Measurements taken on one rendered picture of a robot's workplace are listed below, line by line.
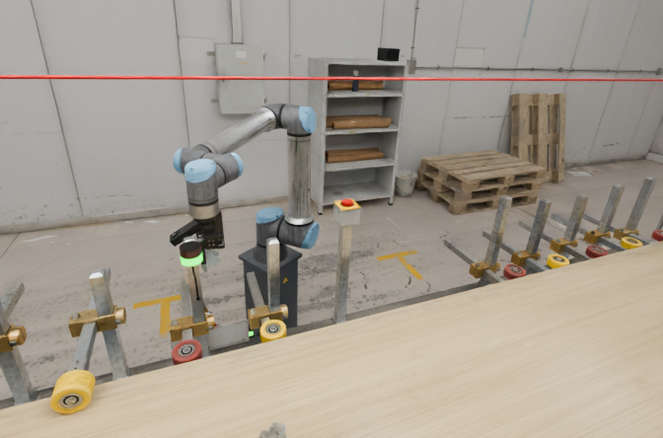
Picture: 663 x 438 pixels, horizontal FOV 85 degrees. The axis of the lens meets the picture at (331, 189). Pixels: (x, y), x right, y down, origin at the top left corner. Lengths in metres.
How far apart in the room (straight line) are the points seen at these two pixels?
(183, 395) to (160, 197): 3.06
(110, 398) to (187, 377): 0.18
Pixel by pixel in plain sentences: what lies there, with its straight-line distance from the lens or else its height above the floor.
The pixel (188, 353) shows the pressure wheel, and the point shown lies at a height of 0.90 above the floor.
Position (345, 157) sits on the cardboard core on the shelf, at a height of 0.57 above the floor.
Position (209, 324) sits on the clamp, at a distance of 1.34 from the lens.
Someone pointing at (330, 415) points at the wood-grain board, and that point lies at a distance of 1.04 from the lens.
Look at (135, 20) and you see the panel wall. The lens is 3.70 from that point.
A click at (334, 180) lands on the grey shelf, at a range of 4.29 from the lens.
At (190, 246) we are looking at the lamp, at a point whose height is 1.18.
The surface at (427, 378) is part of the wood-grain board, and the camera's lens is 1.15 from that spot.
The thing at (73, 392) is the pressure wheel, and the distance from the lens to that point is 1.13.
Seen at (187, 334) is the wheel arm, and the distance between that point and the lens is 1.32.
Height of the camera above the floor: 1.74
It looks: 23 degrees down
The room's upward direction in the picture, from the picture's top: 3 degrees clockwise
